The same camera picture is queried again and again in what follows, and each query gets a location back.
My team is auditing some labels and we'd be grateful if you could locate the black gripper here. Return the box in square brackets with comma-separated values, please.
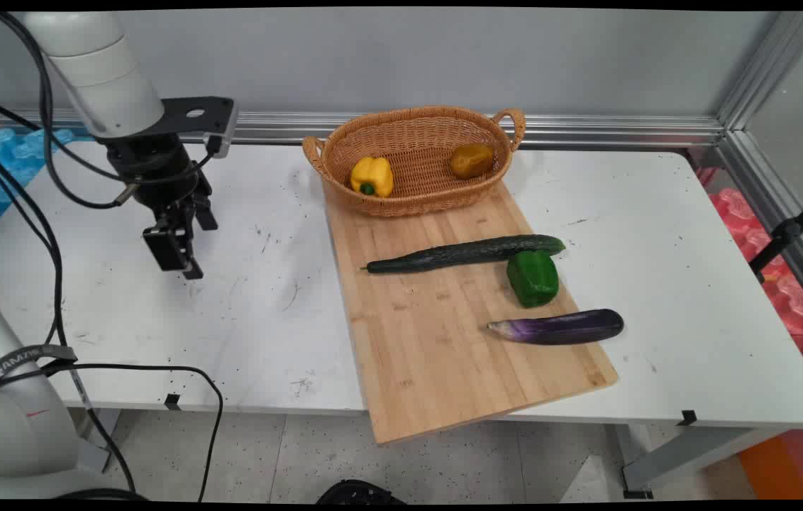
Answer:
[104, 132, 220, 280]

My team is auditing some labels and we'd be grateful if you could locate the brown-orange bell pepper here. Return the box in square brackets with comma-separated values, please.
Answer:
[449, 143, 495, 180]

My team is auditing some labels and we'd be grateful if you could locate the yellow bell pepper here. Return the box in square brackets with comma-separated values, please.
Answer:
[350, 156, 395, 199]

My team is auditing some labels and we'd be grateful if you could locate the grey metal table leg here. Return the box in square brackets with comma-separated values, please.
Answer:
[620, 424, 794, 500]
[75, 408, 123, 473]

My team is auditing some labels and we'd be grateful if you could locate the bamboo cutting board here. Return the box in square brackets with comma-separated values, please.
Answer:
[321, 179, 619, 446]

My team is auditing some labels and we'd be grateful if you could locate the long dark green cucumber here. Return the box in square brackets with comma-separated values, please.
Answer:
[360, 234, 567, 275]

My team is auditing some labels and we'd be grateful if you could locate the black round object on floor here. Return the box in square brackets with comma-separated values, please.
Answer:
[316, 479, 407, 505]

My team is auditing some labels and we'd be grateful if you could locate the green bell pepper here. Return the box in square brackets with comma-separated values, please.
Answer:
[506, 250, 560, 309]

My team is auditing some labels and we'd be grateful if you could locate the purple eggplant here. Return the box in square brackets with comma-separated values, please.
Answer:
[487, 308, 625, 346]

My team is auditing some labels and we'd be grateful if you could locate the red foam mat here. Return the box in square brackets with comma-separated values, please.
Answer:
[696, 166, 803, 398]

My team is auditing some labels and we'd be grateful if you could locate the black tripod stand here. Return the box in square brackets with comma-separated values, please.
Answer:
[748, 180, 803, 283]

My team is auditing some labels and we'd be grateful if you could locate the orange floor mat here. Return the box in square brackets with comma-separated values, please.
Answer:
[737, 424, 803, 502]

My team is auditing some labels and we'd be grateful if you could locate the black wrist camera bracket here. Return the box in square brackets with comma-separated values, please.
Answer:
[159, 96, 240, 159]

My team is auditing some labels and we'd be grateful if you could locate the thin black camera cable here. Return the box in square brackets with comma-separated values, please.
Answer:
[0, 91, 225, 502]

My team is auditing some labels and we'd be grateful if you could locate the thick black gripper cable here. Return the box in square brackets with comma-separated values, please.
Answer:
[0, 11, 144, 211]

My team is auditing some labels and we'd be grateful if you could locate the grey printed velcro strap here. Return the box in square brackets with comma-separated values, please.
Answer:
[0, 344, 79, 399]

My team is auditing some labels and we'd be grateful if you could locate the oval wicker basket with handles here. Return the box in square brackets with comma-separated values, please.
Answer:
[301, 106, 527, 218]

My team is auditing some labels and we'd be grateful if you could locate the horizontal aluminium frame rail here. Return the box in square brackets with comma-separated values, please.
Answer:
[0, 109, 726, 150]

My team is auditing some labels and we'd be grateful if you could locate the slanted aluminium frame rail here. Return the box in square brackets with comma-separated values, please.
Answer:
[716, 128, 803, 329]

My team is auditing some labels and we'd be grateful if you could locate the aluminium frame corner post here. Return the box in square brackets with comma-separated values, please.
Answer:
[716, 11, 803, 131]

